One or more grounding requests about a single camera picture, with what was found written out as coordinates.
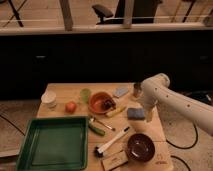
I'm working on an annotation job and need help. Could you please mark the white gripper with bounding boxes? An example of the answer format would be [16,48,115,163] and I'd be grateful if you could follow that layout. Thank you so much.
[137,95,157,122]

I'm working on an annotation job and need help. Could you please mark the blue grey sponge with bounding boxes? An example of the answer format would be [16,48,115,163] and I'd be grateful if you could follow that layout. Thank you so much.
[127,108,145,120]

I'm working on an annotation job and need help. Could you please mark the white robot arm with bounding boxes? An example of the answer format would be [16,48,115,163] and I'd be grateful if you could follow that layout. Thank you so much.
[138,73,213,136]

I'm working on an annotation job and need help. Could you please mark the light blue sponge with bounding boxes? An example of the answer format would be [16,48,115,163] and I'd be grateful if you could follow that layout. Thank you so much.
[113,87,128,98]

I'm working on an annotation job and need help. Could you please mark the green plastic tray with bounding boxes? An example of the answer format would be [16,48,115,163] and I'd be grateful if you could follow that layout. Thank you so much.
[15,116,88,171]

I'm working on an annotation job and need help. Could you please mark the metal cup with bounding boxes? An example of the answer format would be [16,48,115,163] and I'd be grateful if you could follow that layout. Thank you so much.
[133,83,142,97]

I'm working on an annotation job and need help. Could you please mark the yellow banana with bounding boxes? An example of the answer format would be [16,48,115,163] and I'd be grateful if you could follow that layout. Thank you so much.
[106,106,126,117]

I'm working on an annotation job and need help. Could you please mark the dark red bowl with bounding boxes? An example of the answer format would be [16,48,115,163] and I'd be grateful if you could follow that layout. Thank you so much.
[126,133,155,162]

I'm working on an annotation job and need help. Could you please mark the dark grapes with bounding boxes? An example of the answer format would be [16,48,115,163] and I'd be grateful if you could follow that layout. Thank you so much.
[102,99,116,110]

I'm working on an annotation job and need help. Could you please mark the orange bowl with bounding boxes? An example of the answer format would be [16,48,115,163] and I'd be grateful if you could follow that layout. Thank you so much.
[88,92,115,114]

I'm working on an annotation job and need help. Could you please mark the wooden block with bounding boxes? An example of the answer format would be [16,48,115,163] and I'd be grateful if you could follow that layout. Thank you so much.
[102,151,128,171]

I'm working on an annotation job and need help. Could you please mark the metal spoon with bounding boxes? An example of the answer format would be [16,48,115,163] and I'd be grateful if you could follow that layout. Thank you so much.
[89,116,116,131]

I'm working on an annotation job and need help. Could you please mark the green cucumber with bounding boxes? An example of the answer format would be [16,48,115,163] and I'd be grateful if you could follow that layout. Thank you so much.
[88,123,105,136]

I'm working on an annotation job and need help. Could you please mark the green plastic cup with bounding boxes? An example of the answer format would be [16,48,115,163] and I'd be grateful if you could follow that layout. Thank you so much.
[80,88,91,103]

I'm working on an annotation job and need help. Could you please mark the orange tomato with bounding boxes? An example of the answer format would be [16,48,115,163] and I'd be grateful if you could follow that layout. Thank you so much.
[65,101,77,114]

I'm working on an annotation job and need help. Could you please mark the black office chair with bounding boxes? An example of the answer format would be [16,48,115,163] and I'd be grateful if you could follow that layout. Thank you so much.
[92,0,162,25]

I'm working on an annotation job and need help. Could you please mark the white paper cup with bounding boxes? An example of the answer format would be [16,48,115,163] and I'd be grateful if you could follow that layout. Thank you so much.
[41,91,57,109]

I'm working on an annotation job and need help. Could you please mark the black power cable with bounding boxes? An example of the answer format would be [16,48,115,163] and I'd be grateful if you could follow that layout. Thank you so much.
[165,121,200,150]

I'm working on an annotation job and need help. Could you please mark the white handled dish brush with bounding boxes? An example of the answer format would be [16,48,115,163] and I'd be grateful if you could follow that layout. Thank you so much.
[94,127,129,158]

